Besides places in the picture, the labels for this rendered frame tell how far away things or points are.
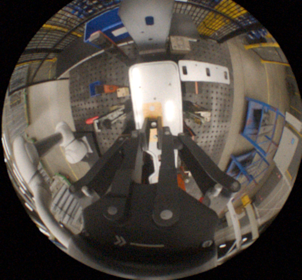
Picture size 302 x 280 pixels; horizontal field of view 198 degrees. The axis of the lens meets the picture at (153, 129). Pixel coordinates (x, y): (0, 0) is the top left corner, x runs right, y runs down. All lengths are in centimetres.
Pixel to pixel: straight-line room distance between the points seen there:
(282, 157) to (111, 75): 848
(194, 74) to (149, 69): 20
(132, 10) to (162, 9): 6
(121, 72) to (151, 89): 41
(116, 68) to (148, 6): 68
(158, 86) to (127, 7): 36
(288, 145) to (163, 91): 786
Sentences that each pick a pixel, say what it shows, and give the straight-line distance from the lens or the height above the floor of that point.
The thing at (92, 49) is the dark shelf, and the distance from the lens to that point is 58.
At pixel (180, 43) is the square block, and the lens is 45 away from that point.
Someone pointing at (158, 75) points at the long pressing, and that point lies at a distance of 45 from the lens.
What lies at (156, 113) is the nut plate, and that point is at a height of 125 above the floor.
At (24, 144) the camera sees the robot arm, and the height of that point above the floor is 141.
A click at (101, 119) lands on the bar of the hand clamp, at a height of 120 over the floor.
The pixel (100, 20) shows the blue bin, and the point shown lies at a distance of 58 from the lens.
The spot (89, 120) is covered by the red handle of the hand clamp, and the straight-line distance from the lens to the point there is 40.
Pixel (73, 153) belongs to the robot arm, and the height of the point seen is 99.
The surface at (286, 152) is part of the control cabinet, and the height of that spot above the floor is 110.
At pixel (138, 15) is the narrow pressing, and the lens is 27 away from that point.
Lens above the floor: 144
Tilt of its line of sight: 67 degrees down
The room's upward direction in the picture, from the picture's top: 175 degrees counter-clockwise
